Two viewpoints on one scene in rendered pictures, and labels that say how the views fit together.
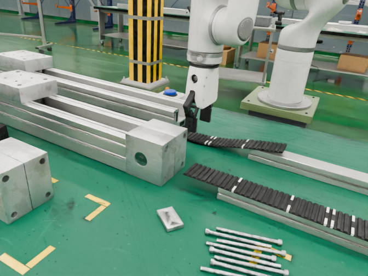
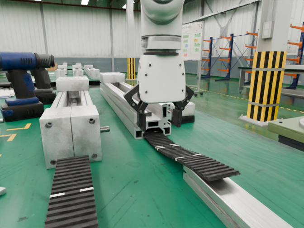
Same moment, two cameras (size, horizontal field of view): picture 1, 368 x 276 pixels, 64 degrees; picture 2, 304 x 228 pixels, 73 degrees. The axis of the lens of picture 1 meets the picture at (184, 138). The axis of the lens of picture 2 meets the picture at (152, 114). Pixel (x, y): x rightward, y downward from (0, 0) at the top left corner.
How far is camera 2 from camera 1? 53 cm
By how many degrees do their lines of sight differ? 42
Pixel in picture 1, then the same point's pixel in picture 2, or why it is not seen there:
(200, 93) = (141, 83)
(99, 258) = not seen: outside the picture
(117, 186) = (25, 156)
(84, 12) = (236, 73)
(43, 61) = (117, 77)
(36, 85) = (70, 81)
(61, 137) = not seen: hidden behind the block
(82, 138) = not seen: hidden behind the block
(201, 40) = (143, 21)
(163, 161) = (45, 140)
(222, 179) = (71, 179)
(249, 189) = (72, 206)
